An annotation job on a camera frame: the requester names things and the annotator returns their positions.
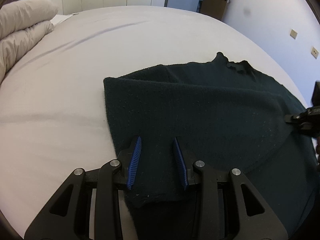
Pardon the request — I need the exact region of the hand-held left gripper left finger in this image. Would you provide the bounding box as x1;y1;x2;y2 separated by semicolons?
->
24;135;143;240

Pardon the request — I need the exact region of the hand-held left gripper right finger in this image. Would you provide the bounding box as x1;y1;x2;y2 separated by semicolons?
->
172;136;289;240

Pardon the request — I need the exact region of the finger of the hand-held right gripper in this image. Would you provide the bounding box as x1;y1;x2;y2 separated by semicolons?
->
284;106;320;138

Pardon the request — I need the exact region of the dark green knit sweater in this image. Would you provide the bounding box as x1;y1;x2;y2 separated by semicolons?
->
103;52;318;240

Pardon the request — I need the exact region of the bed with white sheet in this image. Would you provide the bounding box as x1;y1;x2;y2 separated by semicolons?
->
0;6;310;240

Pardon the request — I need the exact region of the white pillow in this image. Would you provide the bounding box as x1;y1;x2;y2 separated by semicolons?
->
51;14;73;26

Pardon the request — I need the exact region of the beige folded duvet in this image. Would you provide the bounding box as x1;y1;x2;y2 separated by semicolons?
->
0;0;59;81

